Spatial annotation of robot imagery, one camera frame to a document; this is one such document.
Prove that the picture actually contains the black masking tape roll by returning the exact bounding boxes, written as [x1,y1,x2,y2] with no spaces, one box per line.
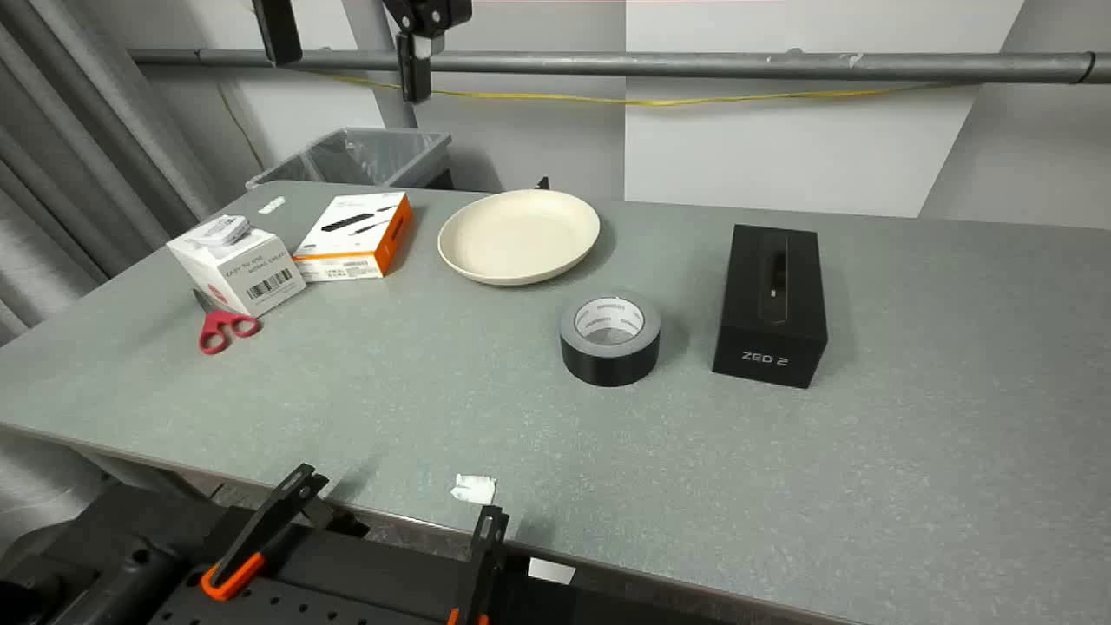
[559,291,667,392]

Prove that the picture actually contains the white round plate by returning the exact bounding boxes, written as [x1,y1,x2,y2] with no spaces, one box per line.
[436,188,606,291]

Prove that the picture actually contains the grey plastic bin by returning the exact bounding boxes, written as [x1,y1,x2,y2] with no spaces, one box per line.
[243,125,455,194]

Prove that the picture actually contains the orange and white box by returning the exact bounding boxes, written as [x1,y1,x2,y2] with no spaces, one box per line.
[287,189,417,284]

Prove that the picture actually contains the white cardboard box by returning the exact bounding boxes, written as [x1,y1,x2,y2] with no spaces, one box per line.
[166,213,309,320]

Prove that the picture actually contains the grey curtain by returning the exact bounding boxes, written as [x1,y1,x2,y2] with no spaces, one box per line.
[0,0,215,343]

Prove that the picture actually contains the black rectangular box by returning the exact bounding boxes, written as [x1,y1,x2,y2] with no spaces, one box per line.
[708,223,833,392]

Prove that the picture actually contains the orange black bar clamp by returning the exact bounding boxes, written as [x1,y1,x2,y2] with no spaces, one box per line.
[446,502,515,625]
[194,463,333,608]

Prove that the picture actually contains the white label sticker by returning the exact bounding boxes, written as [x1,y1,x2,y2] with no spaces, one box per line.
[526,555,579,589]

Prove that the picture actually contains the black workbench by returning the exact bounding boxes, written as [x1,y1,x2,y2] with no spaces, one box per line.
[0,480,838,625]

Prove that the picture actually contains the grey vertical wall post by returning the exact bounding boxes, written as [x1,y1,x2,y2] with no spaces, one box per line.
[336,0,421,133]

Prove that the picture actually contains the grey metal rail pipe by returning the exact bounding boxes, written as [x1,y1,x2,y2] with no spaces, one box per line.
[124,45,1111,85]

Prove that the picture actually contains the red handled scissors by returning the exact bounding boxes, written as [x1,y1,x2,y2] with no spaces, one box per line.
[194,306,269,358]

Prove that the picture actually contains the white wall board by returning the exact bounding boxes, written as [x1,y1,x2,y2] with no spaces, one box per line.
[622,0,1027,223]

